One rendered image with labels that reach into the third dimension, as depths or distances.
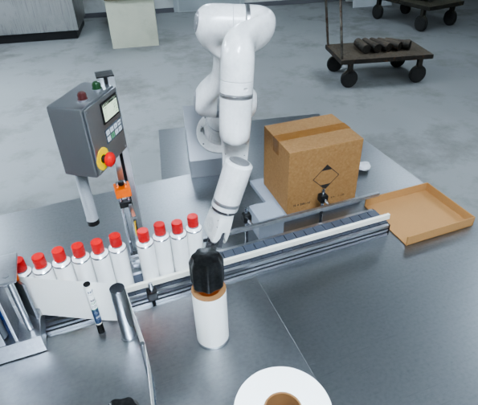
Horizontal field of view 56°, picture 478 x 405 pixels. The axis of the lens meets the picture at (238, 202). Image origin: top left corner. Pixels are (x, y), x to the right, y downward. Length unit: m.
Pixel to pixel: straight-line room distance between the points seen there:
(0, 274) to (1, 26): 7.00
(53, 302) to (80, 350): 0.15
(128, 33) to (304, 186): 5.63
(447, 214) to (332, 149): 0.53
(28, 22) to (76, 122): 6.83
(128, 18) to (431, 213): 5.79
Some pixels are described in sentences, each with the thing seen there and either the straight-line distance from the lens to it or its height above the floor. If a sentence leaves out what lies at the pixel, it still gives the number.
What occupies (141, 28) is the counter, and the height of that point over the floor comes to 0.25.
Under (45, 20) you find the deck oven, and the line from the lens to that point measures 7.89.
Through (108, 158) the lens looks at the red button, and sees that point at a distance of 1.18.
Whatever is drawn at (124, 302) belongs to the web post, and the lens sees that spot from 1.20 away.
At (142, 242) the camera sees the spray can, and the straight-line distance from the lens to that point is 1.33.
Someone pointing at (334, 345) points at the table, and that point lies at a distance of 1.34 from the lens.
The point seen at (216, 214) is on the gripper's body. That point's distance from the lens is 1.34.
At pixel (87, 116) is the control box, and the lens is 1.13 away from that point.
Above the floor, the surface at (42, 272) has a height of 1.04.
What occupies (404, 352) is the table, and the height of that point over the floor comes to 0.83.
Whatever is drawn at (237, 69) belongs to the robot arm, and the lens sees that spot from 1.18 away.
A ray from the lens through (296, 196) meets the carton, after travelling 1.70.
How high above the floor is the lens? 1.89
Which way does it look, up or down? 35 degrees down
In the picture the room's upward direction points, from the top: 2 degrees counter-clockwise
